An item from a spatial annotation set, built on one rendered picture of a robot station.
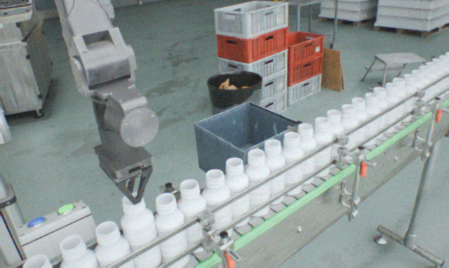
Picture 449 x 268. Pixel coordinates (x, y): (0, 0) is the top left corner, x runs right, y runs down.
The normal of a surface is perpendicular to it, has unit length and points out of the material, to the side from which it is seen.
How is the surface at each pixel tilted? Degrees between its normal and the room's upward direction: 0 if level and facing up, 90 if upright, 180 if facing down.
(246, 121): 90
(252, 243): 91
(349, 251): 0
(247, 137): 90
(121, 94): 5
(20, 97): 89
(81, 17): 60
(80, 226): 70
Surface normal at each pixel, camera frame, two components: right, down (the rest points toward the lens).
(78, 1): 0.50, -0.16
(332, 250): -0.07, -0.89
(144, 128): 0.62, 0.31
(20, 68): 0.34, 0.40
